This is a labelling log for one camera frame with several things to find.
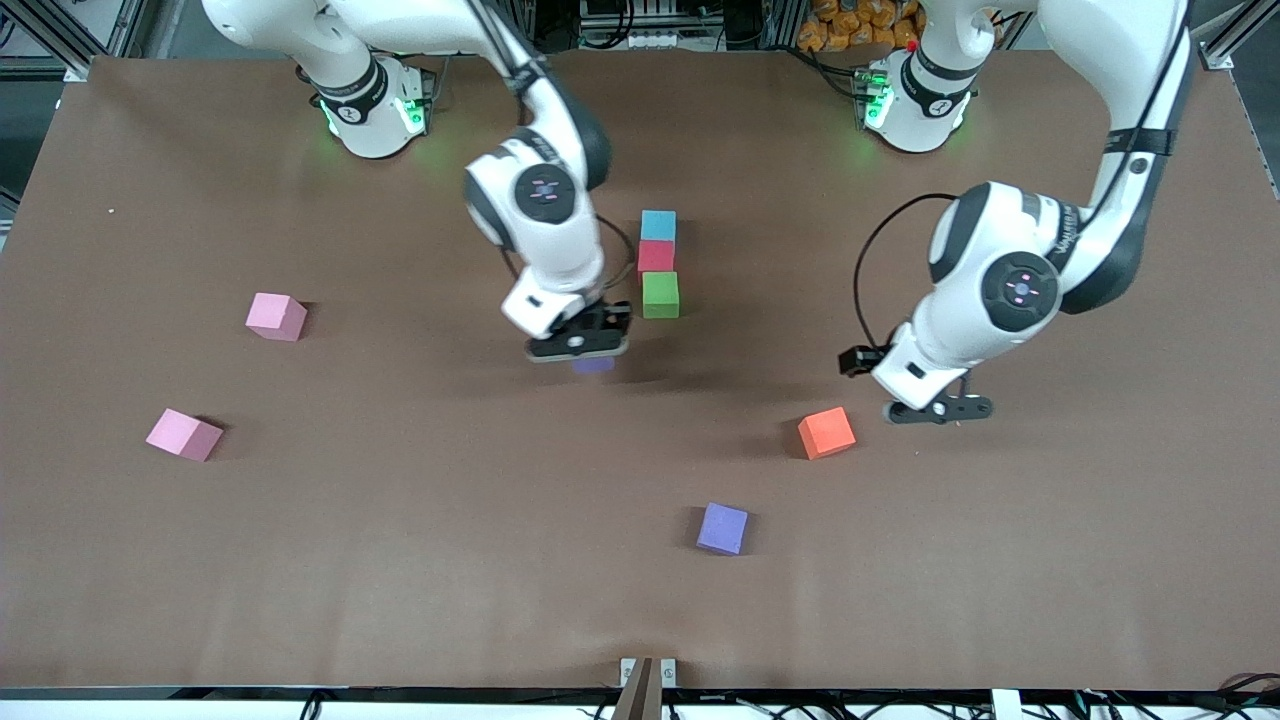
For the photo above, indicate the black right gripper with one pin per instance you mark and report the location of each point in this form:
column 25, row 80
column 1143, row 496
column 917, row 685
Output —
column 606, row 321

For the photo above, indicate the orange toy pile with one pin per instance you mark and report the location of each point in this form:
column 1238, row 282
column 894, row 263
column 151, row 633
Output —
column 850, row 25

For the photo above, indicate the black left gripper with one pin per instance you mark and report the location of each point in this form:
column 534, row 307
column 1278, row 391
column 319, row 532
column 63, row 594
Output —
column 854, row 361

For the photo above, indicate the green foam cube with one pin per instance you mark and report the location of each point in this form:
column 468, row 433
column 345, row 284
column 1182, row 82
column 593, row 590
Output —
column 660, row 295

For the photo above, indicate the light pink foam cube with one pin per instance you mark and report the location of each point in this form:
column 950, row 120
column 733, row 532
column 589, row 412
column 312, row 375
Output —
column 272, row 315
column 180, row 432

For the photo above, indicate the purple foam cube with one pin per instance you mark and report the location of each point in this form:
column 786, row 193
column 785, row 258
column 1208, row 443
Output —
column 593, row 367
column 722, row 528

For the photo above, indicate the orange foam cube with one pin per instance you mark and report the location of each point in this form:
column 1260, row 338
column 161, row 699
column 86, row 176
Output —
column 826, row 433

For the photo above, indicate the aluminium frame profile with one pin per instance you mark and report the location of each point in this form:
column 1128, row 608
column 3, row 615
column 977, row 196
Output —
column 1235, row 30
column 60, row 31

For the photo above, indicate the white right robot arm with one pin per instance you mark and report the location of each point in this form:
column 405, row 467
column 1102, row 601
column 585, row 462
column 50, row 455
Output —
column 545, row 250

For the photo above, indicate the grey bracket with brown post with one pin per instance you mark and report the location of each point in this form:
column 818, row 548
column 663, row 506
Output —
column 640, row 700

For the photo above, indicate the red foam cube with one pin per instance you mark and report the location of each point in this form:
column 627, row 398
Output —
column 656, row 257

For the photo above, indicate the light blue foam cube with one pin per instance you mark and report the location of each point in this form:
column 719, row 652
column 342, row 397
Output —
column 658, row 226

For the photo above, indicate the white power strip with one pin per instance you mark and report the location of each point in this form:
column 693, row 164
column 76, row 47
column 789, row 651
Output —
column 652, row 41

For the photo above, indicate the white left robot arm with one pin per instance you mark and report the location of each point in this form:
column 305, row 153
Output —
column 960, row 330

